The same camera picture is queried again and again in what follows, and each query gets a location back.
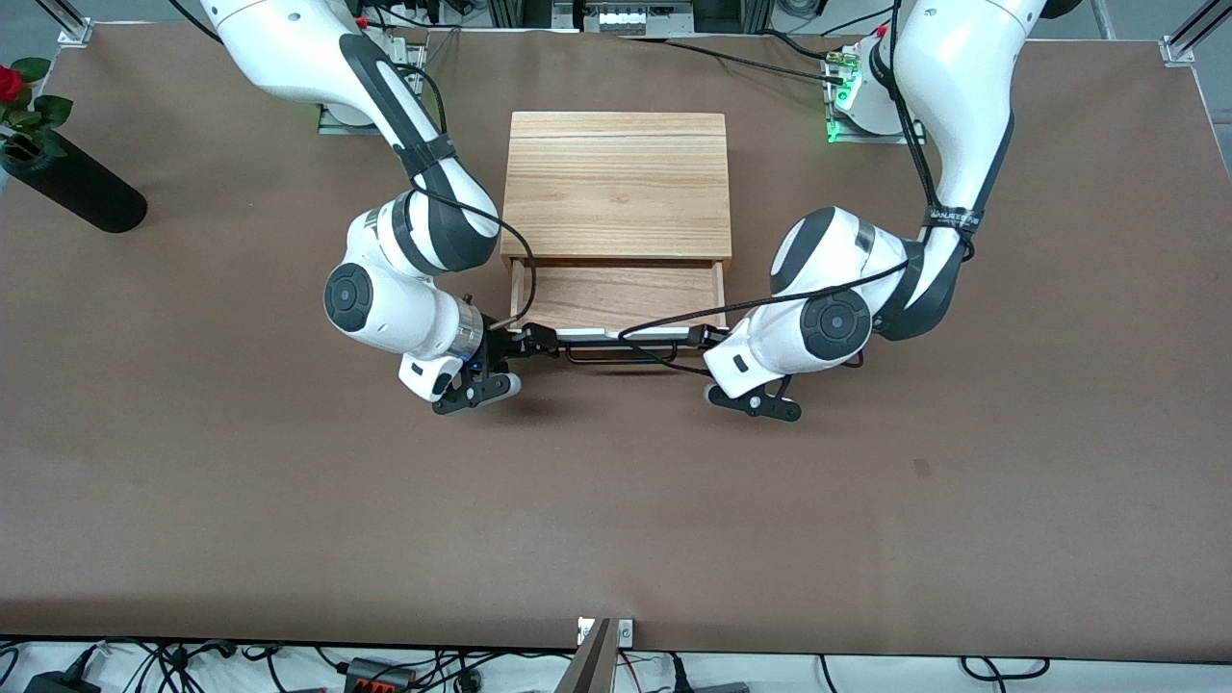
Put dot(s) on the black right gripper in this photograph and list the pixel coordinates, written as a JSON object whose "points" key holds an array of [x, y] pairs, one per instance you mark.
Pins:
{"points": [[500, 348]]}

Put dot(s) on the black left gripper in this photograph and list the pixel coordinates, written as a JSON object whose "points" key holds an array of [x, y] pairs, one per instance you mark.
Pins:
{"points": [[710, 336]]}

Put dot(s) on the wooden drawer with white front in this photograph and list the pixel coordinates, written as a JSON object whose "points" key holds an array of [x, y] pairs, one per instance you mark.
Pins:
{"points": [[616, 294]]}

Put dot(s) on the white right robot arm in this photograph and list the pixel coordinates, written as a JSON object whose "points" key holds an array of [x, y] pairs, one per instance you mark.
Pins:
{"points": [[385, 298]]}

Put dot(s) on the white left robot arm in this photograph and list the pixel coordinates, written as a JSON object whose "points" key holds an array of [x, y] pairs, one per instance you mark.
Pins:
{"points": [[953, 87]]}

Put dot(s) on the light wooden drawer cabinet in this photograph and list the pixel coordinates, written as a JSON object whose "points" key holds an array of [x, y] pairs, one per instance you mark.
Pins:
{"points": [[616, 183]]}

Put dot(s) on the white power strip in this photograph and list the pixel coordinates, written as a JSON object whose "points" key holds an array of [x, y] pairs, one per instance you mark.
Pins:
{"points": [[626, 19]]}

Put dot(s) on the black plug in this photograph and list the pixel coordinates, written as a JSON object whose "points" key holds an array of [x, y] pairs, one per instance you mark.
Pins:
{"points": [[680, 674]]}

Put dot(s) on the black box with red connectors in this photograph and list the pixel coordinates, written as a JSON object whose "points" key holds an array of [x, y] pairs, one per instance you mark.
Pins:
{"points": [[377, 676]]}

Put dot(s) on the black cylindrical vase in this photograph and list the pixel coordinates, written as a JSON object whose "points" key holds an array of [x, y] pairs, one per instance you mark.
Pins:
{"points": [[82, 188]]}

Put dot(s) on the red rose with green leaves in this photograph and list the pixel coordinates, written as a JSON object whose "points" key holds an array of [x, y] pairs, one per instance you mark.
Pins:
{"points": [[29, 111]]}

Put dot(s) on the black power adapter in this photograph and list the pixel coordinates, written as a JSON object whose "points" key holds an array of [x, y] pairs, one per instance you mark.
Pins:
{"points": [[60, 683]]}

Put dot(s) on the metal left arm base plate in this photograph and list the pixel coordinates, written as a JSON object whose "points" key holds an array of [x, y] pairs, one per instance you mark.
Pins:
{"points": [[866, 138]]}

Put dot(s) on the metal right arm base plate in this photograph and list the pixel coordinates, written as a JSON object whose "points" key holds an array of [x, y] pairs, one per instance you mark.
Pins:
{"points": [[332, 122]]}

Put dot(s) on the small metal edge bracket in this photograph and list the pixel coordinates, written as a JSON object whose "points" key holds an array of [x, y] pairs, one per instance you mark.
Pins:
{"points": [[626, 632]]}

